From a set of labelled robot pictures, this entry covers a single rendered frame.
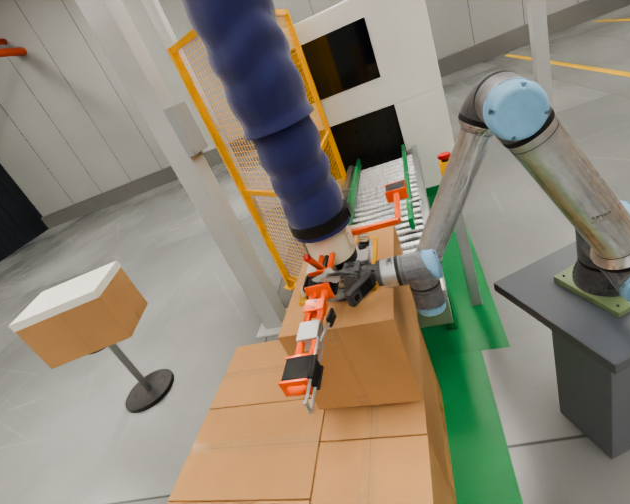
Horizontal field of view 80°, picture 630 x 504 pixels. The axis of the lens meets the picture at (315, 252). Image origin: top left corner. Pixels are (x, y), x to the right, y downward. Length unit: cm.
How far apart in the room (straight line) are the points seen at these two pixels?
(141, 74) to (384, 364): 203
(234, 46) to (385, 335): 93
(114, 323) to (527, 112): 251
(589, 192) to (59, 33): 1218
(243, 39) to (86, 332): 222
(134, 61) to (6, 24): 1082
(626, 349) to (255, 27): 134
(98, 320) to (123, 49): 162
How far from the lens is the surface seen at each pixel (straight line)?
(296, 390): 92
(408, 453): 145
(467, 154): 111
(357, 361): 133
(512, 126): 93
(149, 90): 255
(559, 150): 101
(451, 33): 1059
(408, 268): 110
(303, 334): 103
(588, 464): 204
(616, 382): 171
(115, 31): 259
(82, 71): 1238
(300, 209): 125
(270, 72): 114
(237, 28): 114
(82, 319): 284
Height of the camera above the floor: 177
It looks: 27 degrees down
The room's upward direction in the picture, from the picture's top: 24 degrees counter-clockwise
